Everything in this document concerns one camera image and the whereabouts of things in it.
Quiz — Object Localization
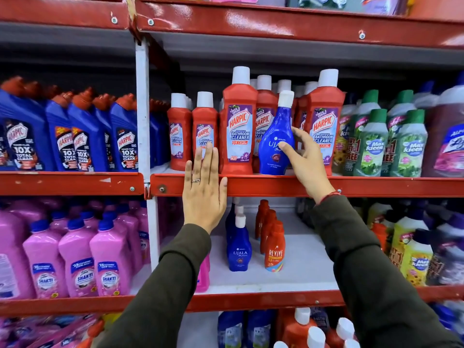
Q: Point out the blue packages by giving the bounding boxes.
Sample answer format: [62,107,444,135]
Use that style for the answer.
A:
[429,300,464,342]

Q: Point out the row of blue red-capped bottles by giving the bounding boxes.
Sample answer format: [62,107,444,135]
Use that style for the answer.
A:
[0,76,171,173]

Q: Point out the row of red cleaner bottles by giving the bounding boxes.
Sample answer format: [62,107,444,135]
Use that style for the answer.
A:
[167,66,347,176]

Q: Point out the group of red white-capped bottles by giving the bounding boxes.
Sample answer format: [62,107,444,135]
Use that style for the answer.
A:
[273,307,361,348]

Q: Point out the pale wrapped packages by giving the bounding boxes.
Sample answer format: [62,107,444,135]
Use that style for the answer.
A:
[297,0,409,16]

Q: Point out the red metal shelf rack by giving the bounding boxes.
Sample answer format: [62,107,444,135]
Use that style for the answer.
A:
[0,0,464,348]

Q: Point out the row of green-capped cleaner bottles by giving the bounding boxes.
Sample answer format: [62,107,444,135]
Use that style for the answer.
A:
[332,89,428,178]

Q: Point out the small pink bottle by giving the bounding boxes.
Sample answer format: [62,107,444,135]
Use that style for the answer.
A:
[195,255,211,293]

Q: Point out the blue white-capped liquid bottle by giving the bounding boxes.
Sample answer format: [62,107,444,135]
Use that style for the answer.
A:
[227,214,253,272]
[225,203,244,244]
[258,90,296,176]

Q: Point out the dark purple cleaner bottle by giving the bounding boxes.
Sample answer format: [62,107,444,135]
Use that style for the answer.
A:
[425,212,464,287]

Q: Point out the white shelf upright post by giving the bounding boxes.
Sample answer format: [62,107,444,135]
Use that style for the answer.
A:
[135,37,161,273]

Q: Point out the blue labelled bottle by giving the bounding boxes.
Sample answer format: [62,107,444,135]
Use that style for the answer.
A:
[217,310,244,348]
[246,309,275,348]

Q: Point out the orange bottle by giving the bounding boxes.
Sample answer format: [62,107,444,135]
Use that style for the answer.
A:
[260,210,277,255]
[254,199,270,240]
[264,220,286,273]

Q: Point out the large purple cleaner bottle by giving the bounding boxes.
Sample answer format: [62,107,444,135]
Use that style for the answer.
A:
[421,72,464,178]

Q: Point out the person's right hand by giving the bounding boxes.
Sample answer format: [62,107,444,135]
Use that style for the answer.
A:
[279,127,336,204]

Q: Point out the person's left forearm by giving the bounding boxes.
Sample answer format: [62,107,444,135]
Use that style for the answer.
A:
[92,224,212,348]

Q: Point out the group of yellow cleaner bottles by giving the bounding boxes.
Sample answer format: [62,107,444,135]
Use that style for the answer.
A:
[366,201,434,287]

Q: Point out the person's left hand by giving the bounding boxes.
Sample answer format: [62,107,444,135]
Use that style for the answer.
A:
[182,142,228,234]

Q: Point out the pile of pink refill pouches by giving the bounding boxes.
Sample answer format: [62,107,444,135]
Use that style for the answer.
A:
[0,314,122,348]

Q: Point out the person's right forearm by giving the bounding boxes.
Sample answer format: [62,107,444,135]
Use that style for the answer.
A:
[309,195,464,348]

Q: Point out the group of pink blue-capped bottles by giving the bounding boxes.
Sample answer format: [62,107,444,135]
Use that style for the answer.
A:
[0,198,151,300]

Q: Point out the red wrist thread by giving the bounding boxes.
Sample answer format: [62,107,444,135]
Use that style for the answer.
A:
[316,191,342,206]

